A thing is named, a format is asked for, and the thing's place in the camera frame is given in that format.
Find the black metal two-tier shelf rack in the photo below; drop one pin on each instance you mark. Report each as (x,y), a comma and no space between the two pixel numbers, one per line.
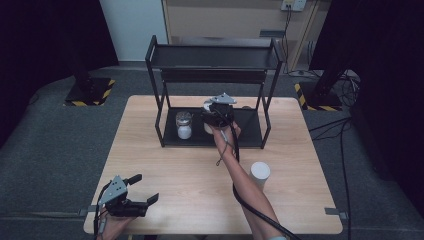
(213,63)

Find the small round brown object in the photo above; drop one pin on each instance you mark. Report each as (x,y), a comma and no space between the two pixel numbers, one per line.
(246,107)

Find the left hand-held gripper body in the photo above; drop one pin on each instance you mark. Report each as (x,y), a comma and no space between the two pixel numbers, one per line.
(120,203)

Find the white lid jar brown contents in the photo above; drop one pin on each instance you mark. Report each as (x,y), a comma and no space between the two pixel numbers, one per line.
(260,175)

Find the silver lid glass jar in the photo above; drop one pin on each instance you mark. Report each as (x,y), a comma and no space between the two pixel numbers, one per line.
(184,128)

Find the grey label strip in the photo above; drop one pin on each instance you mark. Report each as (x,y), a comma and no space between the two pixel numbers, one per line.
(272,33)

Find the white lid jar pale contents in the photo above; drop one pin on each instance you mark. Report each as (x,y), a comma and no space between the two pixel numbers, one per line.
(207,105)

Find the black curtain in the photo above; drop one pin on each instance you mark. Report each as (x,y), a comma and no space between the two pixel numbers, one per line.
(390,83)
(40,50)

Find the beige cabinet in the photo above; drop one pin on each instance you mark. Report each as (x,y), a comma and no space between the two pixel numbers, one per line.
(226,18)

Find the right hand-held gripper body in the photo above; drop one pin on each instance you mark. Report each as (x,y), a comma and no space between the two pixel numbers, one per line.
(222,113)

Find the grey tape strip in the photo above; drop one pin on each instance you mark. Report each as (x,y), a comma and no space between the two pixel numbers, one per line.
(88,211)
(335,211)

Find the person's right hand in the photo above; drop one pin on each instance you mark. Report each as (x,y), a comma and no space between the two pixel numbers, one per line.
(224,135)

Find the person's left hand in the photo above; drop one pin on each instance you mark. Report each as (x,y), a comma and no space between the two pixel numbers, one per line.
(115,226)

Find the white wall socket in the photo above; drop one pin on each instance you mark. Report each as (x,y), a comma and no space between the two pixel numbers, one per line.
(294,4)

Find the black stand with striped base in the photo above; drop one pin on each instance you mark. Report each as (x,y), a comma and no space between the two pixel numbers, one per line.
(90,93)
(318,98)

